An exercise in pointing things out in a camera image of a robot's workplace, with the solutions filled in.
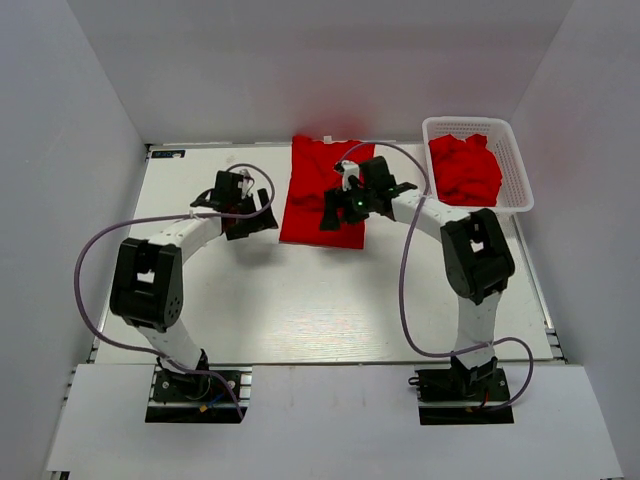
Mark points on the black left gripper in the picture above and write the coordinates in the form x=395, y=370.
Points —
x=261, y=221

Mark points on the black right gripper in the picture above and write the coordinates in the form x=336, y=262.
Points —
x=331, y=220

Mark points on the red t shirt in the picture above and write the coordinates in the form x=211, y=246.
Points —
x=312, y=173

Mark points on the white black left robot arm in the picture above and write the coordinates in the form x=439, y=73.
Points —
x=148, y=287

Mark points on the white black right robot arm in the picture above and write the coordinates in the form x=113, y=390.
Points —
x=477, y=259

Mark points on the red shirts in basket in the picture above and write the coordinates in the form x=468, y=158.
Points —
x=466, y=172

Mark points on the blue table label sticker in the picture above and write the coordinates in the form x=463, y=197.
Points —
x=168, y=154

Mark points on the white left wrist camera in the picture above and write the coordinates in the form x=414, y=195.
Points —
x=247, y=183

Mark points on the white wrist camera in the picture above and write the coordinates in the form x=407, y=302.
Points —
x=247, y=183
x=348, y=170

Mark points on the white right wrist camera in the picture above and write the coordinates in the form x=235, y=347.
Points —
x=348, y=170

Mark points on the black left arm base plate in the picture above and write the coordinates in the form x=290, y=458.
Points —
x=177, y=398

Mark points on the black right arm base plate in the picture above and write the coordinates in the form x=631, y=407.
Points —
x=441, y=401

